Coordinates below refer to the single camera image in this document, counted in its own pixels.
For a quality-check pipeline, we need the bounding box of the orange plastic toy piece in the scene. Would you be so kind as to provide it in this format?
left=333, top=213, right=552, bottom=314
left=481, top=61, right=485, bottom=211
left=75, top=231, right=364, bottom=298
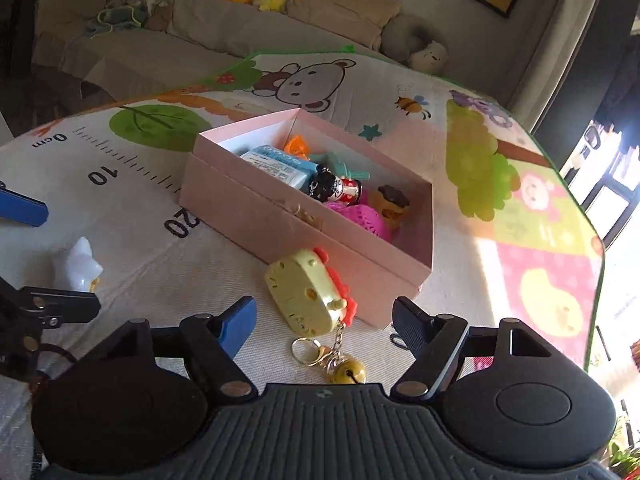
left=283, top=134, right=310, bottom=160

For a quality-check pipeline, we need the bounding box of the grey neck pillow plush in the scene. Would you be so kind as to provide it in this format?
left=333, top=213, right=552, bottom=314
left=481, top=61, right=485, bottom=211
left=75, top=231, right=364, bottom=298
left=381, top=14, right=449, bottom=75

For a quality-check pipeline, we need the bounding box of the red black figurine keychain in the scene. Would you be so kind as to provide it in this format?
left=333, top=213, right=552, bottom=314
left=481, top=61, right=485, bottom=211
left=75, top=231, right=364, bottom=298
left=308, top=164, right=362, bottom=205

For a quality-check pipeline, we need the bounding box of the yellow cat keychain toy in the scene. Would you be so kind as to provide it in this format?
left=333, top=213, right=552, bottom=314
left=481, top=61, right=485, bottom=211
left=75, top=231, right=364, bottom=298
left=265, top=247, right=367, bottom=385

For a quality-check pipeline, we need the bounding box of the pink cardboard box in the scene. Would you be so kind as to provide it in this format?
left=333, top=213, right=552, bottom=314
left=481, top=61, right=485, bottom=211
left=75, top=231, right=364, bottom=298
left=180, top=108, right=434, bottom=328

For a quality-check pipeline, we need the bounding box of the beige pillow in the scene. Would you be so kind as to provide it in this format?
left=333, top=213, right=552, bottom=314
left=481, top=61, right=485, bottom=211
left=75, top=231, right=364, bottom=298
left=286, top=0, right=402, bottom=51

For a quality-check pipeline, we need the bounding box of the teal toy hammer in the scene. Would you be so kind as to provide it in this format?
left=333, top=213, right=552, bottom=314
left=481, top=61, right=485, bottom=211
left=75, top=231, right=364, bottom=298
left=323, top=152, right=371, bottom=181

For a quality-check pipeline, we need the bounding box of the green yarn cloth bundle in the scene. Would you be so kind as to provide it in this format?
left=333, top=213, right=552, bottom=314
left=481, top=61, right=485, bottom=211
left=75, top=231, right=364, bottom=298
left=84, top=3, right=150, bottom=38

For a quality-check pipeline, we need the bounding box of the colourful cartoon play mat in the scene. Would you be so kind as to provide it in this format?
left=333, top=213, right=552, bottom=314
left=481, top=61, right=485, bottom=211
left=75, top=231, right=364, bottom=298
left=0, top=49, right=608, bottom=480

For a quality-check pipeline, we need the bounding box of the blue white wipes pack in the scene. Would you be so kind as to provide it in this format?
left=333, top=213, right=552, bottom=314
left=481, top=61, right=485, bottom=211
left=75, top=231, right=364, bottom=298
left=240, top=145, right=317, bottom=191

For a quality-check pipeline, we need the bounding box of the brown yellow toy figure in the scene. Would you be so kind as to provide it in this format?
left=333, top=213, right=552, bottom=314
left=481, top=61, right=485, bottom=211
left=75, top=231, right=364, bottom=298
left=368, top=184, right=410, bottom=232

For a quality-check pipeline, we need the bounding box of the beige covered sofa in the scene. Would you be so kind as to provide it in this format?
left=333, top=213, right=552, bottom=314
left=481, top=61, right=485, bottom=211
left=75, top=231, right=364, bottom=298
left=29, top=0, right=392, bottom=106

